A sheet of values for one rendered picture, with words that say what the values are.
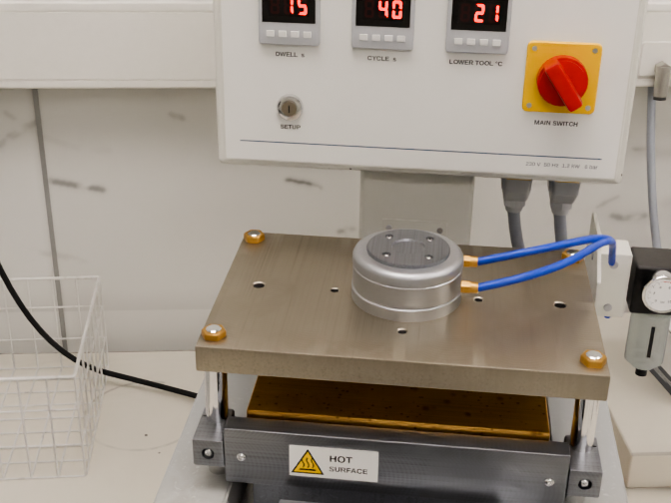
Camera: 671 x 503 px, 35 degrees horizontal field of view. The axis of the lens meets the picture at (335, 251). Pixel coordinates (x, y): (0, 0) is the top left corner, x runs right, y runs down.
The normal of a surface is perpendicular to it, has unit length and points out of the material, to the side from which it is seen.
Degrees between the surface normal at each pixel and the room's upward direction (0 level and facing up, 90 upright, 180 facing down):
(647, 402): 0
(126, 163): 90
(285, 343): 0
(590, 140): 90
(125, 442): 0
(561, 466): 90
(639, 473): 90
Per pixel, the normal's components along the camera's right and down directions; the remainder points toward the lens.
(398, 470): -0.11, 0.44
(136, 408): 0.01, -0.90
